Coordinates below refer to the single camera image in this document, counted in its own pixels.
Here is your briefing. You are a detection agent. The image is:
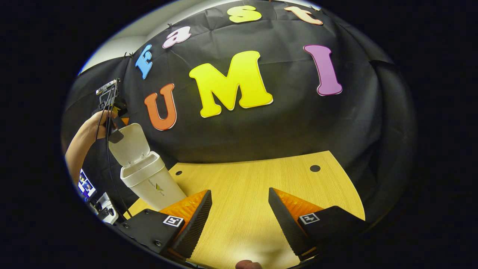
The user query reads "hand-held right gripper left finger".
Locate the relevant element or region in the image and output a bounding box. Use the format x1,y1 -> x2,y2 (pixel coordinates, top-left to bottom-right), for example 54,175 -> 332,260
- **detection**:
118,189 -> 213,262

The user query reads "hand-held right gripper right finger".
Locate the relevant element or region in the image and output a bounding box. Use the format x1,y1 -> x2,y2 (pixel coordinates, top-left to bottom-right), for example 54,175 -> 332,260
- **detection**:
268,188 -> 369,262

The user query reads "white desktop garbage bin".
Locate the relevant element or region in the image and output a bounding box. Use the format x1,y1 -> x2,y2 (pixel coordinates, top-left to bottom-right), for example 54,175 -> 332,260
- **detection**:
108,123 -> 187,211

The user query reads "wooden desktop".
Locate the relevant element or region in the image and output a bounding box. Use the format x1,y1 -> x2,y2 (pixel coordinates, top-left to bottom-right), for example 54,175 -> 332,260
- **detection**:
123,151 -> 366,269

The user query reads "computer monitor screen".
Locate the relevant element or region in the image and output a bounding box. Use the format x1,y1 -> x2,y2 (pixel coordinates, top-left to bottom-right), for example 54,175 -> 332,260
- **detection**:
77,169 -> 97,198

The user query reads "white electronic device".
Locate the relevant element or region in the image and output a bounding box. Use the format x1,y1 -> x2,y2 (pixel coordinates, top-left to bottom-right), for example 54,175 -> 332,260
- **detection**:
90,192 -> 119,225

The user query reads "black backdrop cloth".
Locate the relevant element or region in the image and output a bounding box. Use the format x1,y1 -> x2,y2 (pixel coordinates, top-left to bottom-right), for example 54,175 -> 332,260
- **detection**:
62,0 -> 417,225

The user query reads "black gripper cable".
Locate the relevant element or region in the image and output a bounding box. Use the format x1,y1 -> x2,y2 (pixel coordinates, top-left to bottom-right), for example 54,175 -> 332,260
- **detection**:
106,80 -> 132,218

